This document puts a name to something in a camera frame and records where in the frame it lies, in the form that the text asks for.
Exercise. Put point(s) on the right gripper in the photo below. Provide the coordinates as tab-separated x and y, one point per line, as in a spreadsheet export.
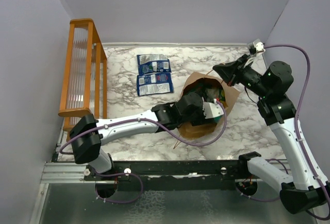
232	71

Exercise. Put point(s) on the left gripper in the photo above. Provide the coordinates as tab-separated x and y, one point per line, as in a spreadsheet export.
201	119

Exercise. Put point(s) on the brown paper bag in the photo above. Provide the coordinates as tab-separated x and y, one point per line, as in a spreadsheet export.
193	83

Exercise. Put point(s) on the blue snack bag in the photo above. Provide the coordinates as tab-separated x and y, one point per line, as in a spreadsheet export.
157	83
153	63

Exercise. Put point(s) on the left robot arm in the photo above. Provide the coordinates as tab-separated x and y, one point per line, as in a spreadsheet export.
90	134

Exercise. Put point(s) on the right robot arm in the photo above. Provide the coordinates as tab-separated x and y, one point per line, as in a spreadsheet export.
307	187

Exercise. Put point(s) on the green yellow snack bag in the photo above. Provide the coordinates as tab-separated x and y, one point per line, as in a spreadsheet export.
210	92

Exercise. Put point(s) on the teal snack packet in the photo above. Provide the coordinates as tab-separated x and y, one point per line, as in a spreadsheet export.
217	119

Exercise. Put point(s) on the wooden dish rack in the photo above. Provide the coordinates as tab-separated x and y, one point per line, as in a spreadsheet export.
84	88

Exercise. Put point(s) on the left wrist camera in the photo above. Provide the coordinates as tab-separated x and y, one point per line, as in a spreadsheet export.
212	109

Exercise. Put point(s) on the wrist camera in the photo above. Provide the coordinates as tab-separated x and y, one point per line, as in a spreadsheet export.
256	48
212	109

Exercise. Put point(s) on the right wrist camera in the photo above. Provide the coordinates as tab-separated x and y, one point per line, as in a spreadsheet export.
256	48

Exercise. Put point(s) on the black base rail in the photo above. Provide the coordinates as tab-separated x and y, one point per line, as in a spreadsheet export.
172	175

